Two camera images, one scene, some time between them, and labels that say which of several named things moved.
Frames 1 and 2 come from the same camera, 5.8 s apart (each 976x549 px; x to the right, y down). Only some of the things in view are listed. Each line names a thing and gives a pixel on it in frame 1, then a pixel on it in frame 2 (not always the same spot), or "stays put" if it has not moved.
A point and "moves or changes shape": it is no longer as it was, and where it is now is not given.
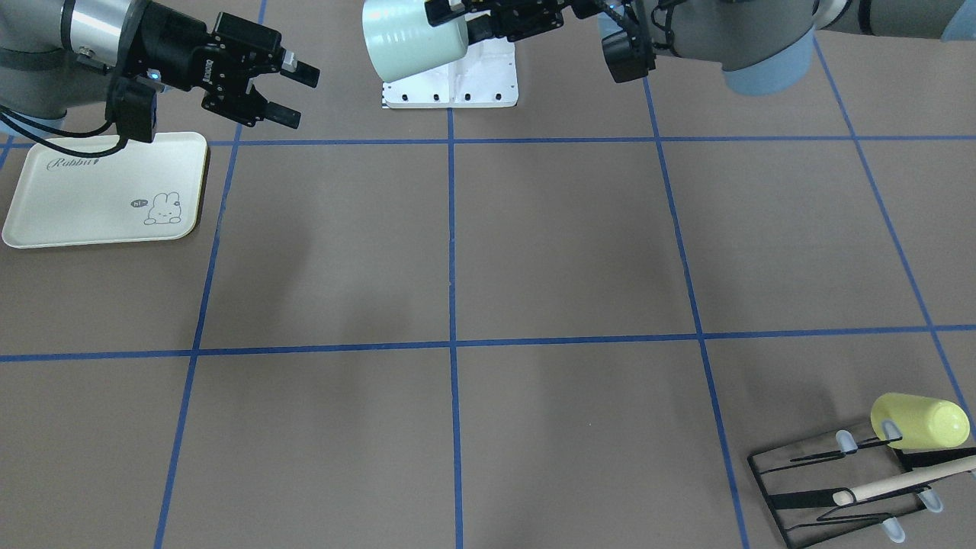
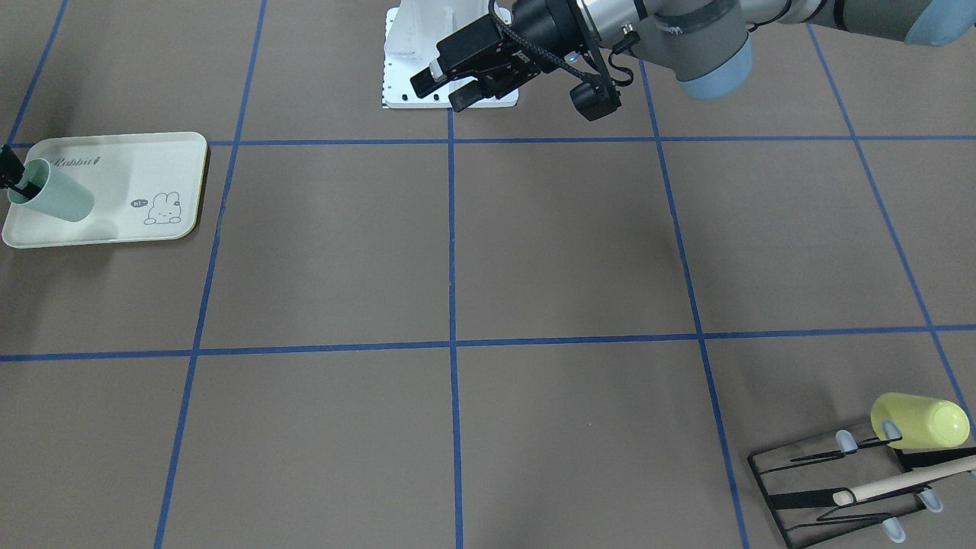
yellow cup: (924, 423) stays put
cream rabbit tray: (146, 192) stays put
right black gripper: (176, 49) to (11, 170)
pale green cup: (399, 36) moves or changes shape
